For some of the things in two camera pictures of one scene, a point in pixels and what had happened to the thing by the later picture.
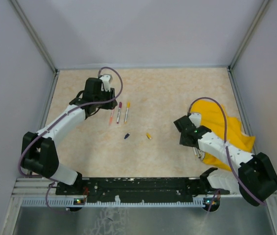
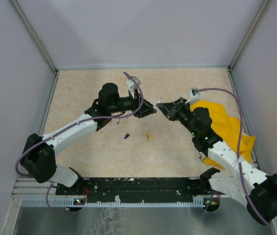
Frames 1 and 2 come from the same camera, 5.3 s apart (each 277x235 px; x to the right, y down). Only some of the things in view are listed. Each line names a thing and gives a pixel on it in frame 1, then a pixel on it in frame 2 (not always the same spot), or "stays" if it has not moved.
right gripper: x=182 y=141 -> x=169 y=109
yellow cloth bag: x=215 y=118 stays
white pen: x=196 y=152 -> x=156 y=107
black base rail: x=138 y=189 stays
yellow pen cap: x=148 y=135 stays
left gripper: x=110 y=94 -> x=137 y=102
